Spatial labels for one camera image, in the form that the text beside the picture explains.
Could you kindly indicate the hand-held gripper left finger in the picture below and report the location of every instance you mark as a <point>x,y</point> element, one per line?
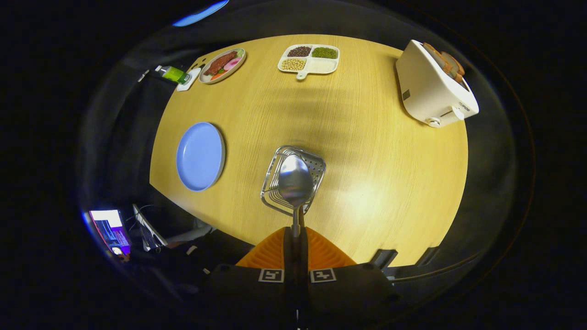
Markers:
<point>289,256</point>

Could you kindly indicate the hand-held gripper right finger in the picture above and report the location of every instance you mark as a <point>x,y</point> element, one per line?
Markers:
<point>304,256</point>

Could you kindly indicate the silver spoon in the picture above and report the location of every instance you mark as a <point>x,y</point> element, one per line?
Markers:
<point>296,181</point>

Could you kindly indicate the perforated metal basket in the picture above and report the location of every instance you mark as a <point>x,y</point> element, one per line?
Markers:
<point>317,167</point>

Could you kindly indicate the blue plate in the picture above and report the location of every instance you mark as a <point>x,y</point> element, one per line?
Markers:
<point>199,156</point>

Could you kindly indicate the white flat device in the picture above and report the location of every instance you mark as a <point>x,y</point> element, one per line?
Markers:
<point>151,231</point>

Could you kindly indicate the lit monitor screen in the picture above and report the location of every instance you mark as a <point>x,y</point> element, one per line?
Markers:
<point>107,229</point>

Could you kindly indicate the white divided dish of beans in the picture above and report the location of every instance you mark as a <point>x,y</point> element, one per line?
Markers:
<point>323,66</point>

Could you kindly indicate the white square coaster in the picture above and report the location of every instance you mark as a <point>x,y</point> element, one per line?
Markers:
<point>195,75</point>

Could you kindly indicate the plate of meat and vegetables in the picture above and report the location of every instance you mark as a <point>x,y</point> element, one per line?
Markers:
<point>220,64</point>

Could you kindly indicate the white toaster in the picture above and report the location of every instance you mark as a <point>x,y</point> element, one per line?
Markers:
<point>426,91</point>

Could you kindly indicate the green plastic bottle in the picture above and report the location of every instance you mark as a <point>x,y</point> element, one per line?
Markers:
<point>174,74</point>

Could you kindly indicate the silver cloth clip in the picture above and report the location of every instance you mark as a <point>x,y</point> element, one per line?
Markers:
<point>144,75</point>

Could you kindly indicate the black backdrop cloth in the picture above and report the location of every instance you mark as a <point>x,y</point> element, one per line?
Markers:
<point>321,23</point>

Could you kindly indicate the brown bread slice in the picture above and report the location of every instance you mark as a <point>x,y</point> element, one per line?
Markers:
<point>433,51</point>
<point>455,64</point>

